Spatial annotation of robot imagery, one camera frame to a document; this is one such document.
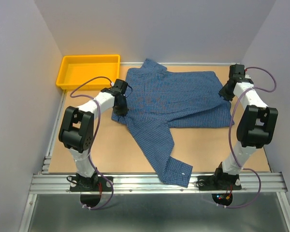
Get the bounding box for blue plaid long sleeve shirt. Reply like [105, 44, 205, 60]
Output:
[111, 59, 231, 188]

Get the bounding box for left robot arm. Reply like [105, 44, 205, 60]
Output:
[58, 79, 130, 192]

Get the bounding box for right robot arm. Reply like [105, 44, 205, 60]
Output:
[213, 64, 278, 189]

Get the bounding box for yellow plastic bin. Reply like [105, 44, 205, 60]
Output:
[56, 55, 120, 90]

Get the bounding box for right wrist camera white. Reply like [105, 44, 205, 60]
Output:
[245, 69, 252, 82]

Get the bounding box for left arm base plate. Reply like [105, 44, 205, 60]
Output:
[67, 175, 112, 193]

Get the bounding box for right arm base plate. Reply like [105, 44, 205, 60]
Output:
[196, 175, 242, 191]

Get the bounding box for aluminium mounting rail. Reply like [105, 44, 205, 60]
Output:
[29, 156, 288, 194]

